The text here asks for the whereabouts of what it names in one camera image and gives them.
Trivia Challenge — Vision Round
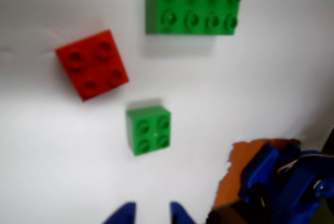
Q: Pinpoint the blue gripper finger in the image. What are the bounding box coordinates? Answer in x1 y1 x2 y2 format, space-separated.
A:
100 202 137 224
169 202 198 224

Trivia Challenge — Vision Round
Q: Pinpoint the green 2x2 toy block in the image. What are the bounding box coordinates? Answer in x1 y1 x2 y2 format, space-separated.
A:
125 105 172 157

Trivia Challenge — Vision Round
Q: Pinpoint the red 2x2 toy block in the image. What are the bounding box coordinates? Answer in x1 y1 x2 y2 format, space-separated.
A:
54 29 130 103

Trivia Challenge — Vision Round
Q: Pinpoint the green 2x4 toy block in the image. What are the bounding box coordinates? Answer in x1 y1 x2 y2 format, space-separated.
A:
145 0 243 36

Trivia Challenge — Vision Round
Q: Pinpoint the white foam board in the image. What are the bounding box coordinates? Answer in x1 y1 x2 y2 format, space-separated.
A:
0 0 334 224

